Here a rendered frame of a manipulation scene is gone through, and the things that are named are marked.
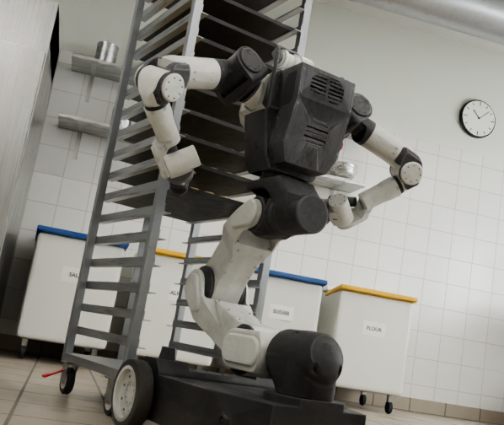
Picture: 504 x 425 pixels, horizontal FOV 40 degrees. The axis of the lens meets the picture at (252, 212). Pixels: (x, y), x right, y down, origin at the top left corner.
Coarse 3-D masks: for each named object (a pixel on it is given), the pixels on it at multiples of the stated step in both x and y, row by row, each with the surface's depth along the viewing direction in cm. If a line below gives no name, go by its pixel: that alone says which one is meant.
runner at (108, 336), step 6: (78, 330) 275; (84, 330) 269; (90, 330) 264; (96, 330) 258; (90, 336) 262; (96, 336) 257; (102, 336) 252; (108, 336) 247; (114, 336) 243; (120, 336) 238; (126, 336) 233; (120, 342) 237; (138, 342) 225; (144, 348) 225
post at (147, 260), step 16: (192, 0) 247; (192, 16) 243; (192, 32) 243; (192, 48) 243; (176, 112) 238; (160, 176) 234; (160, 192) 232; (160, 208) 232; (160, 224) 232; (144, 256) 229; (144, 272) 227; (144, 288) 227; (144, 304) 227; (128, 336) 225; (128, 352) 222
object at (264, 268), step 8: (304, 0) 272; (312, 0) 272; (304, 16) 270; (304, 24) 269; (304, 32) 269; (296, 40) 270; (304, 40) 269; (304, 48) 269; (264, 264) 252; (264, 272) 252; (264, 280) 252; (256, 288) 252; (264, 288) 251; (256, 296) 251; (264, 296) 251; (256, 304) 249; (256, 312) 249
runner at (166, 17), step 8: (184, 0) 262; (176, 8) 267; (184, 8) 265; (160, 16) 280; (168, 16) 274; (176, 16) 273; (152, 24) 287; (160, 24) 283; (144, 32) 293; (152, 32) 291
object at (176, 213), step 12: (168, 192) 248; (192, 192) 241; (204, 192) 243; (132, 204) 285; (144, 204) 280; (168, 204) 271; (180, 204) 267; (192, 204) 263; (204, 204) 259; (216, 204) 255; (228, 204) 251; (240, 204) 250; (168, 216) 299; (180, 216) 294; (192, 216) 289; (204, 216) 284; (216, 216) 280; (228, 216) 275
